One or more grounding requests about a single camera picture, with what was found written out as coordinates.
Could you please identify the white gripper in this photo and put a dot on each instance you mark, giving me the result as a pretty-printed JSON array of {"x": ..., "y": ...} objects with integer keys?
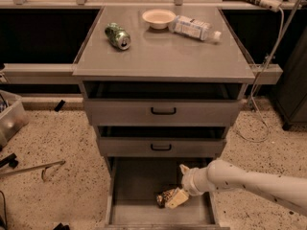
[{"x": 192, "y": 181}]

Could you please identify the orange soda can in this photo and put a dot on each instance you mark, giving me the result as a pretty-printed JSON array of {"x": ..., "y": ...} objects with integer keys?
[{"x": 163, "y": 197}]

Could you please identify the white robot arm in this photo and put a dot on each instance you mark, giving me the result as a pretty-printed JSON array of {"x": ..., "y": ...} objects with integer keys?
[{"x": 219, "y": 175}]

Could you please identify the bottom grey drawer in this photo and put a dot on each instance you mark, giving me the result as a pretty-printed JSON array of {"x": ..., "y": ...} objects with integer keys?
[{"x": 131, "y": 203}]

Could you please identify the grey drawer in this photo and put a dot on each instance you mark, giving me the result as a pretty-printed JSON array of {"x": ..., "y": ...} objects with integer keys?
[
  {"x": 131, "y": 203},
  {"x": 139, "y": 103},
  {"x": 160, "y": 141}
]

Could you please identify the middle grey drawer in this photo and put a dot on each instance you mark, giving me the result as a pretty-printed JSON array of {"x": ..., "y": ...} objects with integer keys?
[{"x": 160, "y": 141}]

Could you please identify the grey drawer cabinet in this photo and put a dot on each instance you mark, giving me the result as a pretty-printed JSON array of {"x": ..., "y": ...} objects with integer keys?
[{"x": 158, "y": 55}]

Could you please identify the top grey drawer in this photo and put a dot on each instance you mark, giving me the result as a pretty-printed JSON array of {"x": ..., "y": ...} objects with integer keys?
[{"x": 139, "y": 103}]

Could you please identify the green soda can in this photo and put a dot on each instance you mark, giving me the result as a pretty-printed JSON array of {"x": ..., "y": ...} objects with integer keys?
[{"x": 117, "y": 36}]

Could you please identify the metal grabber stick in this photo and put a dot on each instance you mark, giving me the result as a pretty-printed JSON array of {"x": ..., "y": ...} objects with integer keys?
[{"x": 44, "y": 166}]

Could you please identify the dark cabinet at right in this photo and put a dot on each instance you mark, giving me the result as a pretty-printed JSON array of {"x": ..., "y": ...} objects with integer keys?
[{"x": 290, "y": 94}]

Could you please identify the small black block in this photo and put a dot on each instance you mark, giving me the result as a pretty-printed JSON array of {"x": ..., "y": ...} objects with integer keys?
[{"x": 59, "y": 106}]

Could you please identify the clear plastic water bottle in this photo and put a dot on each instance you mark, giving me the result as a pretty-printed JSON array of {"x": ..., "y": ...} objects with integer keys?
[{"x": 194, "y": 28}]

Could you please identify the white paper bowl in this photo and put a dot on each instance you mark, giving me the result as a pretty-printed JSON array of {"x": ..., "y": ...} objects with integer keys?
[{"x": 158, "y": 19}]

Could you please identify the black clamp tool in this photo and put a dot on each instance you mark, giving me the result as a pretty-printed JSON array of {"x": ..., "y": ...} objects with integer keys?
[{"x": 10, "y": 161}]

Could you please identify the clear plastic bin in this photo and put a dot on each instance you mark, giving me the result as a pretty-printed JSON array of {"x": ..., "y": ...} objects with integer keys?
[{"x": 12, "y": 116}]

